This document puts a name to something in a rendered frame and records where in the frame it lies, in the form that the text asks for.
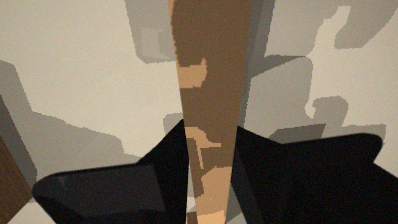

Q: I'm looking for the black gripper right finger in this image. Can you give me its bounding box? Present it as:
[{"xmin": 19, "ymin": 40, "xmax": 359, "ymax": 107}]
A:
[{"xmin": 230, "ymin": 126, "xmax": 383, "ymax": 224}]

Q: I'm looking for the long brown wooden rail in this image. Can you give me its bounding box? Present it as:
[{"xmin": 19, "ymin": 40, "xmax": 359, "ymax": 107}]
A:
[{"xmin": 167, "ymin": 0, "xmax": 253, "ymax": 224}]

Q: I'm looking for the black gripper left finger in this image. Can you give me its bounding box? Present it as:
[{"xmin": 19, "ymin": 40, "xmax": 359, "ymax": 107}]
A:
[{"xmin": 32, "ymin": 119, "xmax": 189, "ymax": 224}]

